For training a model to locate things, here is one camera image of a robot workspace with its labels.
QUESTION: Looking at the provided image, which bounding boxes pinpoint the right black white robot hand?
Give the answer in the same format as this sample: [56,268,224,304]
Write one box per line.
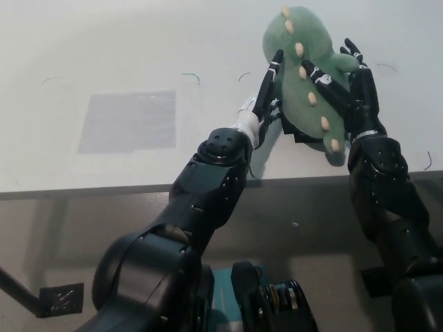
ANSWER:
[300,37,387,140]

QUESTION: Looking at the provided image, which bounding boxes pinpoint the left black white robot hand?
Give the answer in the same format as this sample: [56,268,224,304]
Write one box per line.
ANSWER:
[251,49,287,146]

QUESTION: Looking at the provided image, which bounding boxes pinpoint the green plush dinosaur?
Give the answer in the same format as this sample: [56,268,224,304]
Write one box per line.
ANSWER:
[262,5,359,167]

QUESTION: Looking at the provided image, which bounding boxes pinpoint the black tape patch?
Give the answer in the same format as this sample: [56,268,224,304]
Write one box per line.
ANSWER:
[282,117,326,145]

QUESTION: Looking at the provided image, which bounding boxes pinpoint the grey clear tape patch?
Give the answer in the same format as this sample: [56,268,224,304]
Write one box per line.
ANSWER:
[78,90,177,155]

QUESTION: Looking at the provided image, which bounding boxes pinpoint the black floor tape square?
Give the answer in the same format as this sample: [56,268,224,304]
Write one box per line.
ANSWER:
[36,282,85,317]
[359,266,396,299]

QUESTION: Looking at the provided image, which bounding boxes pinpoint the black teal robot torso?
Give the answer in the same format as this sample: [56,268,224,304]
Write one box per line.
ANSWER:
[207,261,319,332]

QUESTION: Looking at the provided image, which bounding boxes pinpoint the black diagonal stand bar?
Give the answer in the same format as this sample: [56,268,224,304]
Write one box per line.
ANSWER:
[0,266,41,314]

